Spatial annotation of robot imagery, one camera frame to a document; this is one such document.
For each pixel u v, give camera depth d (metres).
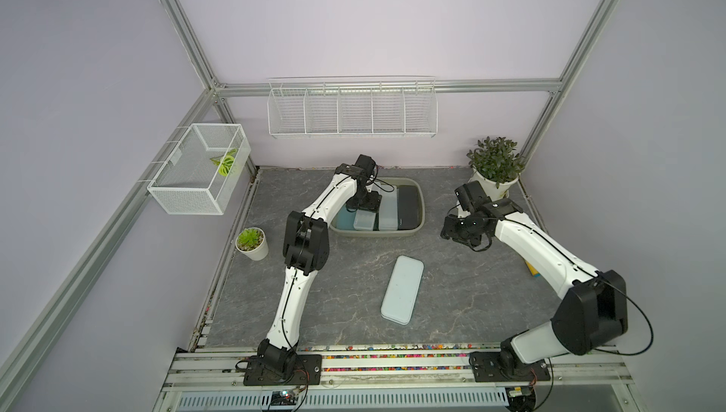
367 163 0.85
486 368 0.74
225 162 0.81
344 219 1.02
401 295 0.85
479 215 0.60
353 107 0.99
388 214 1.02
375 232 0.98
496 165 0.96
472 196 0.67
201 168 0.84
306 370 0.73
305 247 0.61
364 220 0.97
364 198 0.89
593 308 0.42
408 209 1.05
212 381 0.74
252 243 0.89
